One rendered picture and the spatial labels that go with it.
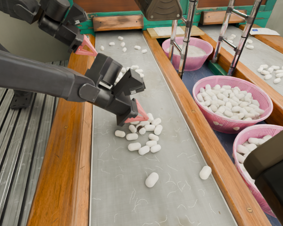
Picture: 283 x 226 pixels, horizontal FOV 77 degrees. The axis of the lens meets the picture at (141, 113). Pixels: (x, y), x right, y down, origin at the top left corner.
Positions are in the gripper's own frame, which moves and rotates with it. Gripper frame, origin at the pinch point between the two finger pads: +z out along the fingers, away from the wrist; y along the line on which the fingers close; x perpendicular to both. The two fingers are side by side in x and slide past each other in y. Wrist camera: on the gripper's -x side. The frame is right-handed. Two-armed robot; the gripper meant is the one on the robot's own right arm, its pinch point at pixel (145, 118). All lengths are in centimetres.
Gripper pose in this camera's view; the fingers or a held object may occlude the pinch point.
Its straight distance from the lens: 56.7
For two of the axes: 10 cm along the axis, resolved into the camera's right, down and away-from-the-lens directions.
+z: 7.6, 3.8, 5.3
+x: -6.3, 6.2, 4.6
